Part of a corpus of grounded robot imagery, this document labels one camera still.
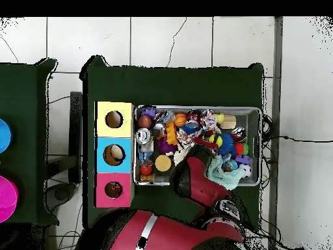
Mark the blue fuzzy ball with eyes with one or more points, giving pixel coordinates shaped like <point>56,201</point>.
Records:
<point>226,144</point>

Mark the cream muslin cloth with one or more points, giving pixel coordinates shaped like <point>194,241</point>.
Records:
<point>179,156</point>

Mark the mint knitted cloth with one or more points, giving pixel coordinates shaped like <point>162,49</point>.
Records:
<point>223,174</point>

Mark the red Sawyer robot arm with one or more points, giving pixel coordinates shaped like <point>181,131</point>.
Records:
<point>200,187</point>

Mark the clear mesh bin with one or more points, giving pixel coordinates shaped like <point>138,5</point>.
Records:
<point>249,112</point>

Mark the wooden box with three holes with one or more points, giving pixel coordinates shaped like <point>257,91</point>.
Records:
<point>122,127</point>

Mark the globe print ball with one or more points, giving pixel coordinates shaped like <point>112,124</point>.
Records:
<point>230,165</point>

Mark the orange basketball toy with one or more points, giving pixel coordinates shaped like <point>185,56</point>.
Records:
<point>180,119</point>

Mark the orange plastic block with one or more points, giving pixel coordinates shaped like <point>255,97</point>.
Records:
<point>171,134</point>

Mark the purple spiky toy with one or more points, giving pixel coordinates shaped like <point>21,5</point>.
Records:
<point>165,147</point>

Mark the silver drink can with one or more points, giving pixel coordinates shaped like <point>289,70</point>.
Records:
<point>143,136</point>

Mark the brown football toy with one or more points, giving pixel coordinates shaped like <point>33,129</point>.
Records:
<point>144,121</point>

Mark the dark green tablecloth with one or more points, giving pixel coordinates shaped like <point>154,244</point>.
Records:
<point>23,91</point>
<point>169,86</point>

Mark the blue bowl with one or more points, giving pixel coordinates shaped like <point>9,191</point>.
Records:
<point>4,135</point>

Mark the magenta bowl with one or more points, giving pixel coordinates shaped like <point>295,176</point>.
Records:
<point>7,198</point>

